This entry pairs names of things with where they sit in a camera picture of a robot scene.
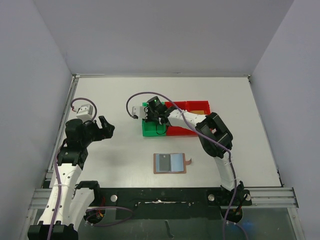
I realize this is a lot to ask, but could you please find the green plastic bin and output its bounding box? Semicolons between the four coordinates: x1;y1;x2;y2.
141;101;169;137

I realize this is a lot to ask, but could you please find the dark grey card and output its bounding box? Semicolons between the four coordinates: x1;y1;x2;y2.
158;154;171;172

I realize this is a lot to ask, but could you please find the brown leather card holder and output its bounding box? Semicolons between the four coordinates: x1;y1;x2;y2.
153;153;192;174

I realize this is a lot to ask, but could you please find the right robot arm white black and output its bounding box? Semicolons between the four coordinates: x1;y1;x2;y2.
137;96;251;201

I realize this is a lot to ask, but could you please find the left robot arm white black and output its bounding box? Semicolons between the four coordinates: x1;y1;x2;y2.
27;115;115;240

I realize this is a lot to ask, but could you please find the gold card in bin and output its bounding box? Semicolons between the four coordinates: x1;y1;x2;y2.
190;110;207;115

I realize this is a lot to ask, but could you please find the middle red plastic bin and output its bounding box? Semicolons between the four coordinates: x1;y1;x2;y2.
164;101;198;137

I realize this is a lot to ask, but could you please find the red plastic bin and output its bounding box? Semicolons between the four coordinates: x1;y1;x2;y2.
164;101;198;137
186;100;211;115

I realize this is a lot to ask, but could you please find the right red plastic bin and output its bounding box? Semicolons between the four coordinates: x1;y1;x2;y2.
186;100;211;115

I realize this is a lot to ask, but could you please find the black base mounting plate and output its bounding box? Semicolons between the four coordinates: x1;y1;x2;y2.
84;187;252;223

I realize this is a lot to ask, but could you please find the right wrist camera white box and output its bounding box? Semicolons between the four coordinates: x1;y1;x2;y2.
132;106;148;120

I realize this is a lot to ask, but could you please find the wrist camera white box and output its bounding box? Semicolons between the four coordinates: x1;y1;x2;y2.
76;104;97;123
132;106;148;120

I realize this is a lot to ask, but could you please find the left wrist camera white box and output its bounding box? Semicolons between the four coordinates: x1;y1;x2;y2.
76;104;97;123

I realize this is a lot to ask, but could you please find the aluminium front rail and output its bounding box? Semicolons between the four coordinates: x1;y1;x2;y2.
28;187;299;210

